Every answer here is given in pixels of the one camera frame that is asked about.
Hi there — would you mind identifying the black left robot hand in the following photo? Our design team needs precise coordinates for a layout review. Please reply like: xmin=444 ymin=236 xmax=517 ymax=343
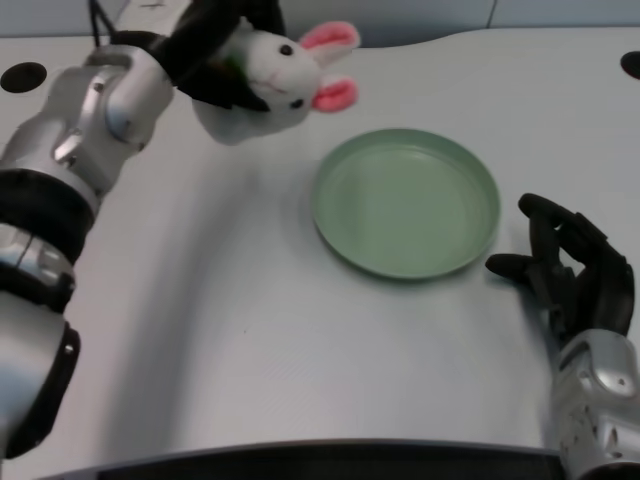
xmin=112 ymin=0 xmax=289 ymax=114

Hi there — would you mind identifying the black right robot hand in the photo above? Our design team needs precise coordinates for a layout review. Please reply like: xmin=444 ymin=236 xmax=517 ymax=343
xmin=484 ymin=193 xmax=632 ymax=342

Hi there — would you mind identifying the white plush rabbit doll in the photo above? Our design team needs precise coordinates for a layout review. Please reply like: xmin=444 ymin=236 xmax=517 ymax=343
xmin=192 ymin=18 xmax=361 ymax=147

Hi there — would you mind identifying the green round plate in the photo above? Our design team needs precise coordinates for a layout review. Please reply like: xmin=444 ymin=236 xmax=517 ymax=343
xmin=312 ymin=128 xmax=501 ymax=281

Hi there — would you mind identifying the black robot torso edge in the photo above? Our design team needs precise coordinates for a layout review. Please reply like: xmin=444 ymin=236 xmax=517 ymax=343
xmin=39 ymin=439 xmax=561 ymax=480

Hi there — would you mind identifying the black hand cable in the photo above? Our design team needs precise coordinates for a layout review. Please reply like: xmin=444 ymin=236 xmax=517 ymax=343
xmin=87 ymin=0 xmax=117 ymax=49

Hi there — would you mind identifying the black table cable grommet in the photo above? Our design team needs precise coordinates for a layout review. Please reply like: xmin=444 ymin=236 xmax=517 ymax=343
xmin=0 ymin=61 xmax=49 ymax=94
xmin=619 ymin=50 xmax=640 ymax=80

